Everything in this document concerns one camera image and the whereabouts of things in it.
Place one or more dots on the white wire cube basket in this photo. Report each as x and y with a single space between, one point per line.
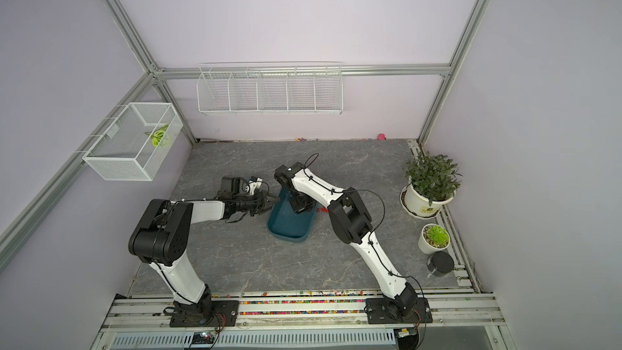
123 152

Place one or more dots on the green leaf toy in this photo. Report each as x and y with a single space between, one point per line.
159 137

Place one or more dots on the small potted succulent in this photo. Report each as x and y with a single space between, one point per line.
433 238

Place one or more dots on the teal plastic storage box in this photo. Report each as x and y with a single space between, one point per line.
285 224

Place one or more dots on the long white wire wall basket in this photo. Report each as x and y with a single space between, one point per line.
270 88

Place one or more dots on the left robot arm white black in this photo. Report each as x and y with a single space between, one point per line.
161 237

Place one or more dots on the black cylinder weight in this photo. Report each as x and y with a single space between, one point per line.
440 264

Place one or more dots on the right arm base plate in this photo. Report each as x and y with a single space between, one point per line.
386 311

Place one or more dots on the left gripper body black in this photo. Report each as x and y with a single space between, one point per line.
249 203

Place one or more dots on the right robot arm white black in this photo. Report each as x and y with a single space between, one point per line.
352 224

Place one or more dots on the large potted green plant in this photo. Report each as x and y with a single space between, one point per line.
433 182

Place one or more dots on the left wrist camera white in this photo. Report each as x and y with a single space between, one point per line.
231 186

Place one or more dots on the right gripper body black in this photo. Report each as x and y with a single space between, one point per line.
300 200

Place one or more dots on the white ventilation grille strip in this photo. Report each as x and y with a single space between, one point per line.
254 339

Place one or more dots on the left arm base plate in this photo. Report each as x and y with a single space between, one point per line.
213 313

